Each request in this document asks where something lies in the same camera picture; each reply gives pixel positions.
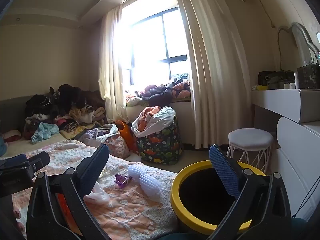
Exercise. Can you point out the pile of mixed clothes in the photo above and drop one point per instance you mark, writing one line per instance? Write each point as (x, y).
(67, 97)

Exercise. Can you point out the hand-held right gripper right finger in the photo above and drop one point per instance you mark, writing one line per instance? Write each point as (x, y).
(223, 171)

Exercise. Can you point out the floral pink bag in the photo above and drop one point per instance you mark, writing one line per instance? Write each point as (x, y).
(117, 146)

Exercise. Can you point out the light blue cloth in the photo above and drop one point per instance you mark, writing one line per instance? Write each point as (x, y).
(45, 130)

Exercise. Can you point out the peach white tufted blanket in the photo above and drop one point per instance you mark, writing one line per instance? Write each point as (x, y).
(125, 210)

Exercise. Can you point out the small yellow box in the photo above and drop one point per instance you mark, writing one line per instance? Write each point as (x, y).
(262, 88)

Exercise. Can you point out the white rounded drawer cabinet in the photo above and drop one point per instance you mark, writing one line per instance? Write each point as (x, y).
(295, 142)

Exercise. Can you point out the yellow rimmed black trash bin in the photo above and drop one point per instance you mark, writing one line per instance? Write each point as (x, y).
(175, 192)

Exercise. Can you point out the black bag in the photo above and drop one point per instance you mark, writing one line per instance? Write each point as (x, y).
(272, 77)

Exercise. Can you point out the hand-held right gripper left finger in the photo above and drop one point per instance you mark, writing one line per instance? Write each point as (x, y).
(93, 174)

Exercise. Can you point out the white orange laundry bundle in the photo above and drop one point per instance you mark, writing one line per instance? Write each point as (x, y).
(160, 120)

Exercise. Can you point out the wavy framed mirror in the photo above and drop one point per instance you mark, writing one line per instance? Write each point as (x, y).
(302, 42)

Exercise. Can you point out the purple snack wrapper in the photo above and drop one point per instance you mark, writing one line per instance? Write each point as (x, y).
(121, 180)

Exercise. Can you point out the black framed window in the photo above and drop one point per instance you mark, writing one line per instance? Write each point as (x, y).
(172, 60)

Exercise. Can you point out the pile of jackets and bedding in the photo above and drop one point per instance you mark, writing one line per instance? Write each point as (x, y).
(160, 92)

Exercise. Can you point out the red white pillow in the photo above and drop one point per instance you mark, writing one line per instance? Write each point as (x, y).
(11, 137)

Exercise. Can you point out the person's left hand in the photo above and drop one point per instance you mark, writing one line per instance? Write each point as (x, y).
(18, 215)

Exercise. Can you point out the orange bag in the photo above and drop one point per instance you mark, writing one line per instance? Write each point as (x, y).
(126, 132)

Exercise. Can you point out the grey headboard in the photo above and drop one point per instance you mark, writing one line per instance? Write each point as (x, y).
(12, 115)

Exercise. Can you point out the white bottle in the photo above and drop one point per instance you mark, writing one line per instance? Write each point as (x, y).
(296, 80)

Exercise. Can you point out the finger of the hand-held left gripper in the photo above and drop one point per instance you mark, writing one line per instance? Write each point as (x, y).
(38, 161)
(15, 160)

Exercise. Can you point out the black organizer box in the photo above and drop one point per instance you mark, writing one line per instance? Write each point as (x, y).
(308, 76)

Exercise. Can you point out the dinosaur print laundry basket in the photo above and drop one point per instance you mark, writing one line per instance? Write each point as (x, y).
(160, 145)

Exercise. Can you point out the white foam net wrap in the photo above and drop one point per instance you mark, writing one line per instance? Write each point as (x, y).
(150, 185)

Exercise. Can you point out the white vanity desk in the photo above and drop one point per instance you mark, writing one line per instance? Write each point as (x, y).
(280, 102)

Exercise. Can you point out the teal floral cushion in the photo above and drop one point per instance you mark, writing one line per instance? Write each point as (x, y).
(2, 147)

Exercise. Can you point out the cream curtain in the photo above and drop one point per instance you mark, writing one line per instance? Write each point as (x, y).
(212, 67)
(110, 67)

